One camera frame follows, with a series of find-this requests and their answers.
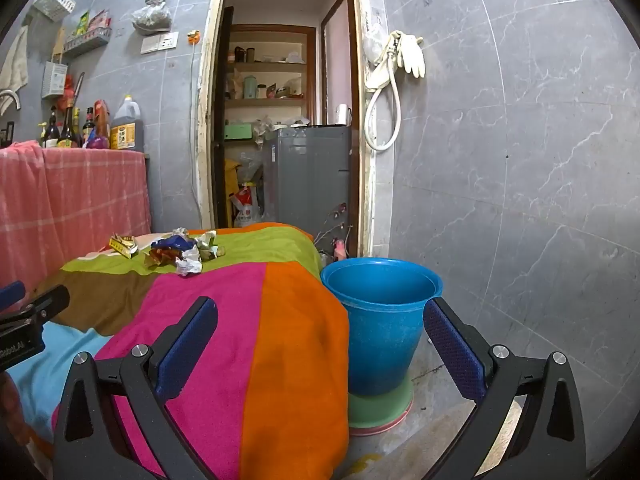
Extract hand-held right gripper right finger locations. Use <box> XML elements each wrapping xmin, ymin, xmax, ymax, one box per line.
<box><xmin>423</xmin><ymin>297</ymin><xmax>587</xmax><ymax>480</ymax></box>

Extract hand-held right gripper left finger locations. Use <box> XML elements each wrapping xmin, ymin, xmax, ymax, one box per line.
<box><xmin>52</xmin><ymin>296</ymin><xmax>219</xmax><ymax>480</ymax></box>

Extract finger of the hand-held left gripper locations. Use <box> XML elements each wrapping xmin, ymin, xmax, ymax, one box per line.
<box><xmin>0</xmin><ymin>281</ymin><xmax>26</xmax><ymax>311</ymax></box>
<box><xmin>0</xmin><ymin>284</ymin><xmax>71</xmax><ymax>323</ymax></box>

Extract blue plastic bucket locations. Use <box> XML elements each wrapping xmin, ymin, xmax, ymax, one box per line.
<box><xmin>320</xmin><ymin>258</ymin><xmax>444</xmax><ymax>397</ymax></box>

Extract yellow wrapper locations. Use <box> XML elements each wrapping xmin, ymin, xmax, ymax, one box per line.
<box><xmin>109</xmin><ymin>234</ymin><xmax>138</xmax><ymax>259</ymax></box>

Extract green and white wrapper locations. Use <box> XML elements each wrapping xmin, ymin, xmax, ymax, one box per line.
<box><xmin>196</xmin><ymin>230</ymin><xmax>227</xmax><ymax>260</ymax></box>

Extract blue wrapper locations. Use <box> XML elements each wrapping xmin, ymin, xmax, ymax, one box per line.
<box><xmin>151</xmin><ymin>234</ymin><xmax>198</xmax><ymax>252</ymax></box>

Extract pink plaid cloth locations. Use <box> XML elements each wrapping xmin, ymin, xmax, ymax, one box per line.
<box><xmin>0</xmin><ymin>141</ymin><xmax>152</xmax><ymax>286</ymax></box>

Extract pink plastic basin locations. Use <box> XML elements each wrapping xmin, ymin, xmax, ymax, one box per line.
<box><xmin>348</xmin><ymin>400</ymin><xmax>415</xmax><ymax>437</ymax></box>

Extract colourful striped blanket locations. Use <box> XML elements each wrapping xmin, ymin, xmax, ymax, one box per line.
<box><xmin>7</xmin><ymin>222</ymin><xmax>351</xmax><ymax>480</ymax></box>

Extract red and white bag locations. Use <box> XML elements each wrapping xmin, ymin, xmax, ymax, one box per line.
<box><xmin>231</xmin><ymin>185</ymin><xmax>262</xmax><ymax>228</ymax></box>

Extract dark glass bottle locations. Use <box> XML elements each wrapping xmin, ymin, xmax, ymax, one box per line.
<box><xmin>41</xmin><ymin>106</ymin><xmax>61</xmax><ymax>149</ymax></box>

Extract yellow bag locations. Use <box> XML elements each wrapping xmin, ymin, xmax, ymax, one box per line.
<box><xmin>224</xmin><ymin>159</ymin><xmax>241</xmax><ymax>196</ymax></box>

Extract dark wooden door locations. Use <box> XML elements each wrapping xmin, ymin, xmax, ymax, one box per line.
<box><xmin>210</xmin><ymin>6</ymin><xmax>234</xmax><ymax>228</ymax></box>

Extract large oil jug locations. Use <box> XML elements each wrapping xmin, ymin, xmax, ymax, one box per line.
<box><xmin>110</xmin><ymin>95</ymin><xmax>145</xmax><ymax>152</ymax></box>

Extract grey washing machine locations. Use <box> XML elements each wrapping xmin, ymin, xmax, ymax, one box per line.
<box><xmin>262</xmin><ymin>125</ymin><xmax>352</xmax><ymax>256</ymax></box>

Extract red hanging bag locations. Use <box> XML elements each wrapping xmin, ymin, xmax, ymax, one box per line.
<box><xmin>57</xmin><ymin>74</ymin><xmax>76</xmax><ymax>111</ymax></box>

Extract white hanging towel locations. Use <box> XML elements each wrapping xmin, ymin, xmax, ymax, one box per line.
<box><xmin>0</xmin><ymin>25</ymin><xmax>29</xmax><ymax>103</ymax></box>

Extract row of seasoning packets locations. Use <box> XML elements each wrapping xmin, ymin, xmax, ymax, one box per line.
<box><xmin>75</xmin><ymin>10</ymin><xmax>111</xmax><ymax>38</ymax></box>

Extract wooden shelf unit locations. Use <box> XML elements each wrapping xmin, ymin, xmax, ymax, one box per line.
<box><xmin>225</xmin><ymin>24</ymin><xmax>317</xmax><ymax>126</ymax></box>

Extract white rubber gloves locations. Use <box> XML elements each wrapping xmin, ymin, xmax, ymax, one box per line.
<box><xmin>397</xmin><ymin>34</ymin><xmax>426</xmax><ymax>79</ymax></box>

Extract clear bag of dried goods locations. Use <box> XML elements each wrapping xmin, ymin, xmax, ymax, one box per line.
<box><xmin>132</xmin><ymin>0</ymin><xmax>173</xmax><ymax>36</ymax></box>

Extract clear hanging plastic bag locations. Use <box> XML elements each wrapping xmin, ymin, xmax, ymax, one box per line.
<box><xmin>362</xmin><ymin>25</ymin><xmax>386</xmax><ymax>61</ymax></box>

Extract white rectangular wall basket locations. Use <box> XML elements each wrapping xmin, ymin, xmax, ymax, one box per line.
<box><xmin>41</xmin><ymin>61</ymin><xmax>68</xmax><ymax>99</ymax></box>

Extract white wall cable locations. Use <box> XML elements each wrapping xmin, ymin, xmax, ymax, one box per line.
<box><xmin>190</xmin><ymin>42</ymin><xmax>202</xmax><ymax>211</ymax></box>

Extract wooden door frame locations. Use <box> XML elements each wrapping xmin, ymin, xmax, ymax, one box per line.
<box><xmin>195</xmin><ymin>0</ymin><xmax>376</xmax><ymax>258</ymax></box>

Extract grey wall shelf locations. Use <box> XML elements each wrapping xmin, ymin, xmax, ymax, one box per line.
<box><xmin>62</xmin><ymin>27</ymin><xmax>112</xmax><ymax>58</ymax></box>

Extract white wall socket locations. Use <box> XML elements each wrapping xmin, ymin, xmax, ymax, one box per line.
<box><xmin>140</xmin><ymin>31</ymin><xmax>179</xmax><ymax>55</ymax></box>

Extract white shower hose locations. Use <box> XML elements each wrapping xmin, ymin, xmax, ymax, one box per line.
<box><xmin>363</xmin><ymin>31</ymin><xmax>403</xmax><ymax>151</ymax></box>

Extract white slotted wall basket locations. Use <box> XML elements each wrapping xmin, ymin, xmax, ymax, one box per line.
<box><xmin>32</xmin><ymin>0</ymin><xmax>77</xmax><ymax>22</ymax></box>

